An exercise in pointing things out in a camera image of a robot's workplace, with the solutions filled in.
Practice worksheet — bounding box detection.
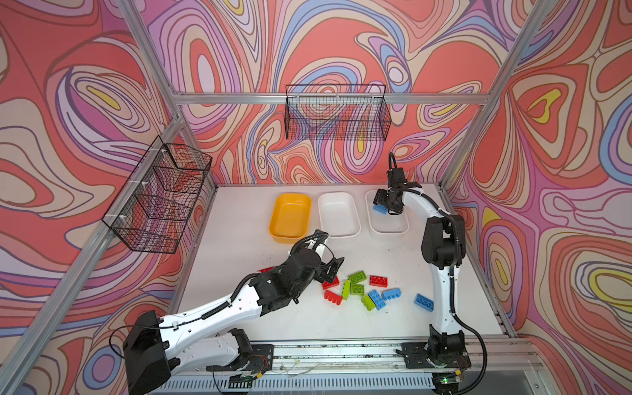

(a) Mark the green lego brick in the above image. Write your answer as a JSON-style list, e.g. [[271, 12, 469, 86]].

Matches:
[[361, 295, 376, 311], [350, 283, 365, 296], [342, 280, 352, 301], [347, 271, 367, 284]]

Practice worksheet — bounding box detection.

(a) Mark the blue lego brick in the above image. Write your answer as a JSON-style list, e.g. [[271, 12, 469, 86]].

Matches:
[[382, 288, 402, 301], [414, 294, 434, 312], [373, 204, 388, 215], [368, 290, 386, 310]]

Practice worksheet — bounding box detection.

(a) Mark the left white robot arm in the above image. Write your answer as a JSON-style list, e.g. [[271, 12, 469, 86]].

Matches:
[[121, 230, 344, 394]]

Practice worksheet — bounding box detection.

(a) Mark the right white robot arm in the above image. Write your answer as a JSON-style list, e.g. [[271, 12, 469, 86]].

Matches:
[[373, 167, 471, 369]]

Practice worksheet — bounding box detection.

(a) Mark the right white plastic bin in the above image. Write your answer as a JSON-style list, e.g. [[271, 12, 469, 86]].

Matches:
[[365, 189, 409, 239]]

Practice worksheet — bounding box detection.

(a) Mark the white plastic bin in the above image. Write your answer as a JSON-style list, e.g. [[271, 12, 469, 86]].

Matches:
[[318, 192, 361, 239], [365, 189, 409, 239]]

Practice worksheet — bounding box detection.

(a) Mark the yellow plastic bin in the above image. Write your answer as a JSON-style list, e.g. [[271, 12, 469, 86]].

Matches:
[[268, 193, 312, 244]]

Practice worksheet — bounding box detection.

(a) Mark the middle white plastic bin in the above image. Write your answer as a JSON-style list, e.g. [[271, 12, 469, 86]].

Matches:
[[318, 192, 361, 239]]

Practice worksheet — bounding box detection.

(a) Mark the back black wire basket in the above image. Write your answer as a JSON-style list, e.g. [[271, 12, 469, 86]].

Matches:
[[284, 82, 392, 142]]

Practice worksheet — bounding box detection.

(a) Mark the black wire basket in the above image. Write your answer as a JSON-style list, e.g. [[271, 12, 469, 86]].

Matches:
[[284, 82, 392, 142], [101, 137, 212, 254]]

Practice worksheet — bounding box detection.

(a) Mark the left black wire basket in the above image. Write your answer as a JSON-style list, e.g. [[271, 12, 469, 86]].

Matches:
[[101, 137, 212, 254]]

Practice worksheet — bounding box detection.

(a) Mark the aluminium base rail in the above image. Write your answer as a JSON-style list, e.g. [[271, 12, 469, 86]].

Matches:
[[146, 338, 555, 394]]

